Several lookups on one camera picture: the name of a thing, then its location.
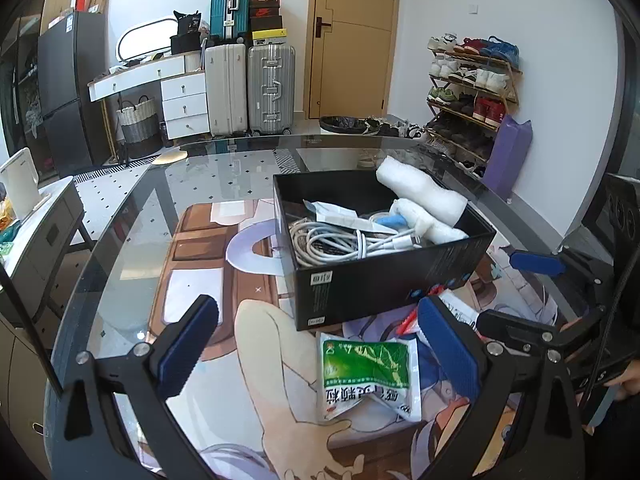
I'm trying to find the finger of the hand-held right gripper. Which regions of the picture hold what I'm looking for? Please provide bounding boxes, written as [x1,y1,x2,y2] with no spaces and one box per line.
[475,308,607,357]
[509,248,609,292]

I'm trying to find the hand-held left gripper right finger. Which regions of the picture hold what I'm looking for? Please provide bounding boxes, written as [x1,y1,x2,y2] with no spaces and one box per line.
[410,296,586,480]

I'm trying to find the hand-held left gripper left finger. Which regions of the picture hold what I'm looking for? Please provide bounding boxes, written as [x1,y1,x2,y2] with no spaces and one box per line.
[50,294,221,480]

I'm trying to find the green white medicine packet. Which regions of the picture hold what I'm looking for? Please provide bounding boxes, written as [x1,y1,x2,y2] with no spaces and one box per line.
[320,332,427,422]

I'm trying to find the black cardboard box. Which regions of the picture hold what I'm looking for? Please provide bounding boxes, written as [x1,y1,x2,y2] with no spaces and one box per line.
[272,157,498,332]

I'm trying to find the person's right hand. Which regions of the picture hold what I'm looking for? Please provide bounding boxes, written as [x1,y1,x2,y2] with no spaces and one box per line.
[602,360,640,404]

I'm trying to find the white red packet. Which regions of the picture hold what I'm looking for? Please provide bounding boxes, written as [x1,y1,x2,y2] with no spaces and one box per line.
[429,284,482,332]

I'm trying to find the printed cartoon table mat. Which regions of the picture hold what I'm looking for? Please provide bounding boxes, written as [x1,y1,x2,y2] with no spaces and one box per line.
[147,199,601,480]

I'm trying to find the purple bag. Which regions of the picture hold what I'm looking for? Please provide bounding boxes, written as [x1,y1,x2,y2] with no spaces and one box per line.
[482,114,533,200]

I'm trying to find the small white fluffy roll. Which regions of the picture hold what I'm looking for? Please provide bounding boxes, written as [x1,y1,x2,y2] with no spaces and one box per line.
[389,198,470,246]

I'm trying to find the large white fluffy roll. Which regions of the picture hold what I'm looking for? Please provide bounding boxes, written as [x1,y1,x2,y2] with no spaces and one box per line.
[375,156,469,224]

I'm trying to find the grey cabinet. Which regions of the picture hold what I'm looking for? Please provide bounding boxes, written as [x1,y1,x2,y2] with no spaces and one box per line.
[0,176,97,352]

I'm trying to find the wooden shoe rack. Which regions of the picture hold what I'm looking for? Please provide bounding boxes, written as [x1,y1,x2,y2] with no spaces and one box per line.
[425,46,524,182]

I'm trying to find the white paper pouch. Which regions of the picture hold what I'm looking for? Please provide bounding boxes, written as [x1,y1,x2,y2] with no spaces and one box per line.
[303,199,359,226]

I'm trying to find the black white patterned rug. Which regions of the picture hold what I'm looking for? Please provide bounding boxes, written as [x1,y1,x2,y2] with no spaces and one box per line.
[72,135,306,196]

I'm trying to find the shoe rack with shoes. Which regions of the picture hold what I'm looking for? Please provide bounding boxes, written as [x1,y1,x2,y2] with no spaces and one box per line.
[426,34,522,180]

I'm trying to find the loose sneakers pile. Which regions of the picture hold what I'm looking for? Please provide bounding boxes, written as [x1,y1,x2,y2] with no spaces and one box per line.
[361,116,429,168]

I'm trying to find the colourful snack packets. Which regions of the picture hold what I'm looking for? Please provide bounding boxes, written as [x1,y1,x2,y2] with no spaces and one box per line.
[0,195,22,262]

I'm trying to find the woven laundry basket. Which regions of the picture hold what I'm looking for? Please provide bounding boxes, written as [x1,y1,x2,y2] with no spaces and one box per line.
[115,95,161,146]

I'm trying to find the white countertop appliance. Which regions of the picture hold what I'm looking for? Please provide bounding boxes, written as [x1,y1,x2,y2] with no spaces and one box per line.
[0,147,41,222]

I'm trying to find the white vanity dresser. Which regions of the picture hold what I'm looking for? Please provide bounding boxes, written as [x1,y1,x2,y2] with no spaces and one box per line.
[87,54,210,141]

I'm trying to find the white suitcase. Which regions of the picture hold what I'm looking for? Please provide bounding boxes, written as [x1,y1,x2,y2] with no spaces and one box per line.
[203,42,250,137]

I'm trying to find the wooden door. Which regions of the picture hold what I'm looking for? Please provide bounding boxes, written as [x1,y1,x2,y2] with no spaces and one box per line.
[306,0,402,120]

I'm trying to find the silver suitcase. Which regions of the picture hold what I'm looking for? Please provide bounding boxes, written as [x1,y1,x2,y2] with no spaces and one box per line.
[246,43,297,136]

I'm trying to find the dark refrigerator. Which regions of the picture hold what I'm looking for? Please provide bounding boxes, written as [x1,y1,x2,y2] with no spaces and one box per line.
[37,10,114,179]

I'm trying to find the dark glass cabinet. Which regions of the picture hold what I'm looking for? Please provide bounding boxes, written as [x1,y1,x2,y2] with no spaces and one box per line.
[0,14,47,182]

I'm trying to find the oval mirror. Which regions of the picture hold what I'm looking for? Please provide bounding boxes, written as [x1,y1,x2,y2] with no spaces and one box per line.
[115,17,179,64]

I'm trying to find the black handbag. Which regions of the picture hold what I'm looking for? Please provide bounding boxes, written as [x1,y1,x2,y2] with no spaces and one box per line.
[169,10,204,55]

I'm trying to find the teal suitcase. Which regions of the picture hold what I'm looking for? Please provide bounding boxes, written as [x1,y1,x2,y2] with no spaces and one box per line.
[209,0,251,44]

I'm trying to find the white cable bundle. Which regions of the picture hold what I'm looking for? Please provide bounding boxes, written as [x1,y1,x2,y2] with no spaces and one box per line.
[300,222,422,262]

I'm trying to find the grey cable bundle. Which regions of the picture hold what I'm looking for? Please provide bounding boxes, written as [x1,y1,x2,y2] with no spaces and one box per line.
[288,219,362,267]

